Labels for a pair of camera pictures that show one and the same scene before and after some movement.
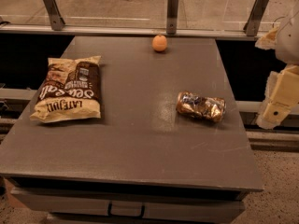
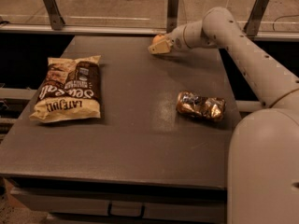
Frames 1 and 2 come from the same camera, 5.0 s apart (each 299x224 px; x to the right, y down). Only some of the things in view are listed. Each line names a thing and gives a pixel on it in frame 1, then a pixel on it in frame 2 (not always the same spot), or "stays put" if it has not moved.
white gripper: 289,44 to 177,39
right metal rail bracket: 250,26 stays put
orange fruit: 159,43 stays put
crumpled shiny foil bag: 209,108 stays put
